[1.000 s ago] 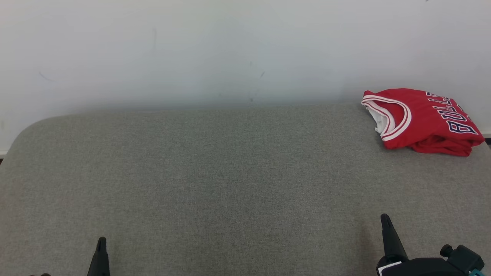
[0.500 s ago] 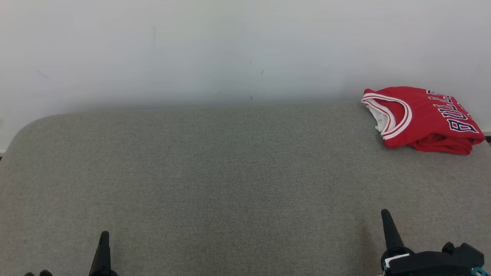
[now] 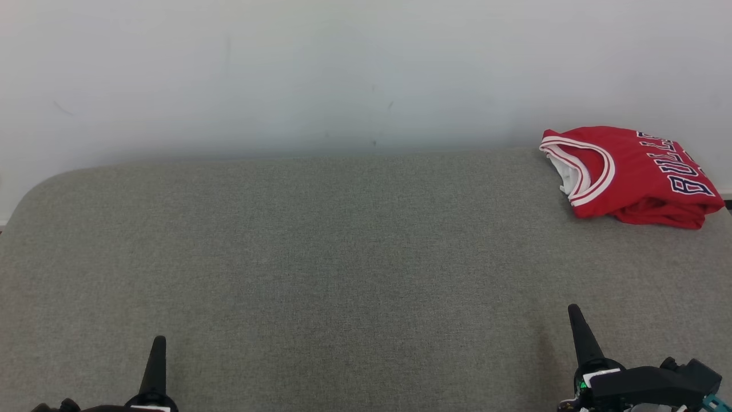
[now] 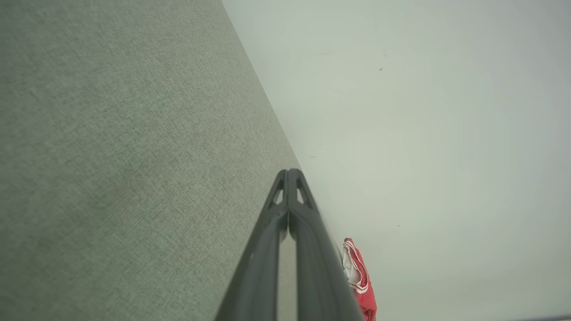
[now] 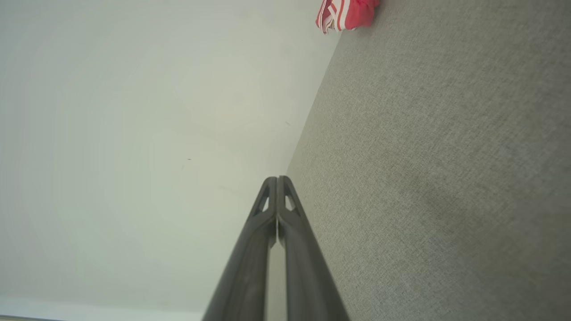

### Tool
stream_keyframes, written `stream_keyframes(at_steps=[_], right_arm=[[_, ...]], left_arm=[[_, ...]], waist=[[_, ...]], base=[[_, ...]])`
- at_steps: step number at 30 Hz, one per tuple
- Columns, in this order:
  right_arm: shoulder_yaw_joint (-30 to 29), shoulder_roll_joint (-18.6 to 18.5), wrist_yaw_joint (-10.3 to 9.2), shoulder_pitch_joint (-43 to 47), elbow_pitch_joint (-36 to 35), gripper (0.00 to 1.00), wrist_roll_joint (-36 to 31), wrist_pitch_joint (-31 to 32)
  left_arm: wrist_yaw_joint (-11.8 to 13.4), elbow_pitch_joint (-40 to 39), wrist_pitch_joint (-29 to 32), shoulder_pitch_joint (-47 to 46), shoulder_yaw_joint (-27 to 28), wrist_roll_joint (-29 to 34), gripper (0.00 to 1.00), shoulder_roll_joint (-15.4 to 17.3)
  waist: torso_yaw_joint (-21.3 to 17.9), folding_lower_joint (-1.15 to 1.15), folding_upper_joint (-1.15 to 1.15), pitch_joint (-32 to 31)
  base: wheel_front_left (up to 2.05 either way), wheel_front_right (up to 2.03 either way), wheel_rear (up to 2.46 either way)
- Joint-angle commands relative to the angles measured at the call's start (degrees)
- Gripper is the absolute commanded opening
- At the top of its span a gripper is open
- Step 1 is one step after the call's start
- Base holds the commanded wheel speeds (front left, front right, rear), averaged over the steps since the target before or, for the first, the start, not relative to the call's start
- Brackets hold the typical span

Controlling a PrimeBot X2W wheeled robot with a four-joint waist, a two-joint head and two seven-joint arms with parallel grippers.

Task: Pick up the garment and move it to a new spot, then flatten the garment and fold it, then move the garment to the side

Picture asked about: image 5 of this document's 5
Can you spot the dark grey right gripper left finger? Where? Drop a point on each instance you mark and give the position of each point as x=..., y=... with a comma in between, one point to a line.
x=245, y=276

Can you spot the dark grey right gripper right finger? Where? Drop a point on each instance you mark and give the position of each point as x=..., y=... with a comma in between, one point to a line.
x=308, y=276

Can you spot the red jersey with white sleeves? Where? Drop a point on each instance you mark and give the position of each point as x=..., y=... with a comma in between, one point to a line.
x=352, y=13

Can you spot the grey fabric sofa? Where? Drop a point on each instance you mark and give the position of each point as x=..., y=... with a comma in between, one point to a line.
x=446, y=178

